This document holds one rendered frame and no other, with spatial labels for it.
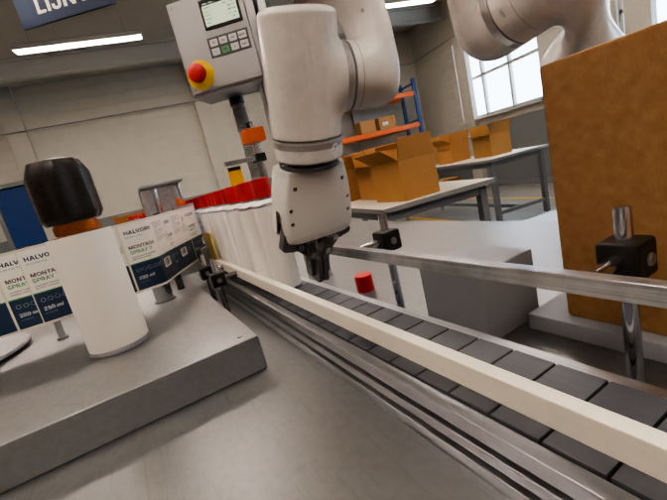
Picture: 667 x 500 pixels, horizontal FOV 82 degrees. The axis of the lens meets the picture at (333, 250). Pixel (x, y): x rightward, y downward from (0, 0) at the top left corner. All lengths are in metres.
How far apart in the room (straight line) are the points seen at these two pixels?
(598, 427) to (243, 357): 0.41
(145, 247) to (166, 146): 7.59
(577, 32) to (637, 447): 0.58
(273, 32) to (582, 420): 0.40
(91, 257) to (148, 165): 7.82
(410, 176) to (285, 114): 1.98
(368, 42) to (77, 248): 0.48
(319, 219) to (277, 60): 0.19
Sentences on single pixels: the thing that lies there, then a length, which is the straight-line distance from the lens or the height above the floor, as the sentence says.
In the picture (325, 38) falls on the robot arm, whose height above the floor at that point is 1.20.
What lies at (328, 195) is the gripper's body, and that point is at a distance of 0.49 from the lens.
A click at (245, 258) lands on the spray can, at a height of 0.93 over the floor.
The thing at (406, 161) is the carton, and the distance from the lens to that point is 2.38.
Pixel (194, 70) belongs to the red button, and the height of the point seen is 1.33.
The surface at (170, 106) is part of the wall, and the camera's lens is 8.58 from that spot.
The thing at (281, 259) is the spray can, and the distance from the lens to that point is 0.68.
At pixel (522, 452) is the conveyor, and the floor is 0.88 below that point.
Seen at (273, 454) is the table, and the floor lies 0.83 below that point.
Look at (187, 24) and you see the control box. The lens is 0.97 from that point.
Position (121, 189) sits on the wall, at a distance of 8.50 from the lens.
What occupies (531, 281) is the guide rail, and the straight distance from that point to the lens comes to 0.33.
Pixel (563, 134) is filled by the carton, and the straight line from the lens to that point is 0.46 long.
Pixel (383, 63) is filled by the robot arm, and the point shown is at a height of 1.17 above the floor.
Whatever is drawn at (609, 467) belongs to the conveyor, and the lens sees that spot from 0.28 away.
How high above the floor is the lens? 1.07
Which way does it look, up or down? 12 degrees down
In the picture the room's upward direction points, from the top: 14 degrees counter-clockwise
